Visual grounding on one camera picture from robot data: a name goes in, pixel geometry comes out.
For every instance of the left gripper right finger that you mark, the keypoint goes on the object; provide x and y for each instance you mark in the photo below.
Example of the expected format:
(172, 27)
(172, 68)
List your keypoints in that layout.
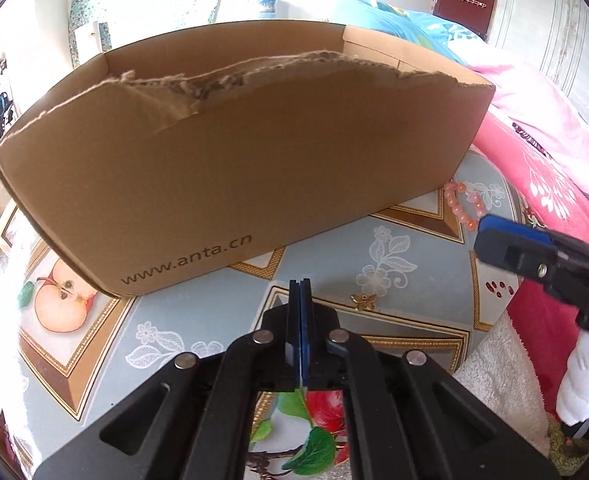
(406, 417)

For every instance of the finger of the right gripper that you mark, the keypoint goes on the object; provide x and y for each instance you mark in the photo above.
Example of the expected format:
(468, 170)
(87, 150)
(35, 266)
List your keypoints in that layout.
(521, 255)
(514, 227)

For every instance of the white gloved right hand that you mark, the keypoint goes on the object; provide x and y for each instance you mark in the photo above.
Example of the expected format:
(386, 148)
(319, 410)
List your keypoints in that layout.
(572, 405)

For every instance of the small gold butterfly charm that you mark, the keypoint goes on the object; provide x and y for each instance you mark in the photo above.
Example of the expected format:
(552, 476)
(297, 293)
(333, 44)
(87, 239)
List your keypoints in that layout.
(364, 302)

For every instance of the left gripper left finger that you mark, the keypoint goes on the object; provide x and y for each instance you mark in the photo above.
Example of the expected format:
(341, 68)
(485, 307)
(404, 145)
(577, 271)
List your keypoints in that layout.
(193, 418)

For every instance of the blue patterned quilt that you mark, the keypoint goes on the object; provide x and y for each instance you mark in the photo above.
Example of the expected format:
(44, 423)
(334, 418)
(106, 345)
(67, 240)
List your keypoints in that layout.
(450, 39)

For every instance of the pink blanket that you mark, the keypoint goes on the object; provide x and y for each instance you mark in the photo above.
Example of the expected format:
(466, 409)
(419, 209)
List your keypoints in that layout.
(538, 140)

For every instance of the white wardrobe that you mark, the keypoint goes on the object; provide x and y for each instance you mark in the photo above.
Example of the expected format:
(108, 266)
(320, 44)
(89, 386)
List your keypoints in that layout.
(551, 36)

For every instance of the white fluffy towel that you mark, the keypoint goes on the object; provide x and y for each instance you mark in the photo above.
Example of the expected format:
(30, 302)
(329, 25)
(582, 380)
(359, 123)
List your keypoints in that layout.
(500, 373)

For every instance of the brown cardboard box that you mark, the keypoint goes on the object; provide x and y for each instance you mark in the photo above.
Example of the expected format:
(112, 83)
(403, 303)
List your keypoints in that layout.
(186, 152)

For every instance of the blue water bottle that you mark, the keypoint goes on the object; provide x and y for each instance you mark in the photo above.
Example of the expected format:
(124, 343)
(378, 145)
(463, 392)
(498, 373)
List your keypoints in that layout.
(267, 9)

